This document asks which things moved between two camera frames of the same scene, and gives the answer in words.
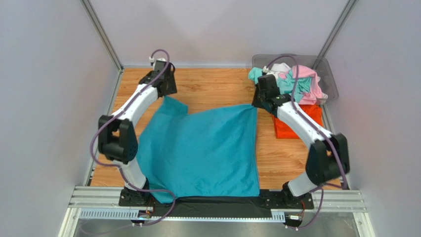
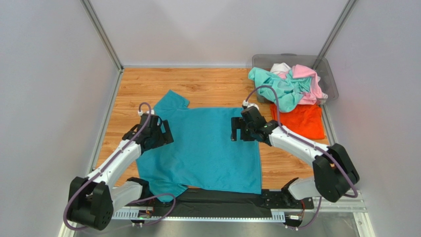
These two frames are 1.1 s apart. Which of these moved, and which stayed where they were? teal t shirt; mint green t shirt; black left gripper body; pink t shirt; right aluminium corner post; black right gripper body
Moved: black right gripper body; black left gripper body
Stayed: mint green t shirt; right aluminium corner post; teal t shirt; pink t shirt
